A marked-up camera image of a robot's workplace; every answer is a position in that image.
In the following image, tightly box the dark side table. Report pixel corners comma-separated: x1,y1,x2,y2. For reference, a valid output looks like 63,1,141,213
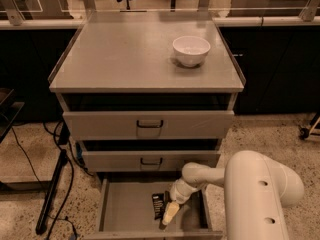
0,88,24,143

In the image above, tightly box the white horizontal rail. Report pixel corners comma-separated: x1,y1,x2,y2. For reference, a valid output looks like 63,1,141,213
0,16,320,30

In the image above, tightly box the black table leg bar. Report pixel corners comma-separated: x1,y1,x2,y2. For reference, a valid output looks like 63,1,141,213
35,149,67,235

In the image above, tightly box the middle grey drawer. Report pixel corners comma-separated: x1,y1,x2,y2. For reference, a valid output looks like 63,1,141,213
82,150,220,172

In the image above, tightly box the bottom grey drawer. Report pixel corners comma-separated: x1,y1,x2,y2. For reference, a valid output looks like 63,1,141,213
84,177,222,240

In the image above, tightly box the grey drawer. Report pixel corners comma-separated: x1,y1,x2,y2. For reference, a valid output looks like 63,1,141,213
84,177,222,240
63,111,234,140
82,150,220,172

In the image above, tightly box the white ceramic bowl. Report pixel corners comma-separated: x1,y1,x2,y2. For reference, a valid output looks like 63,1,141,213
172,36,211,67

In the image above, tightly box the black caster wheel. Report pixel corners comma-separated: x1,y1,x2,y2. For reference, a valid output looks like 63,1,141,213
299,128,310,140

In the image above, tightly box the black floor cable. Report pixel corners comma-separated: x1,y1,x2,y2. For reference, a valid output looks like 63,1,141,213
9,120,96,240

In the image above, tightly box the top grey drawer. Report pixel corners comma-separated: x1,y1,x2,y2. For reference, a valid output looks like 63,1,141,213
63,111,234,140

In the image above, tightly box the grey drawer cabinet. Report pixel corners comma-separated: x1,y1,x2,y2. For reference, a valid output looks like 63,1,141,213
48,10,247,240

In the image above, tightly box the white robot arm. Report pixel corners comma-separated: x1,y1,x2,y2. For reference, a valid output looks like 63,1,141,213
162,150,304,240

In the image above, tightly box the black rxbar chocolate bar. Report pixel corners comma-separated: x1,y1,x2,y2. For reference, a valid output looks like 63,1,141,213
152,193,165,220

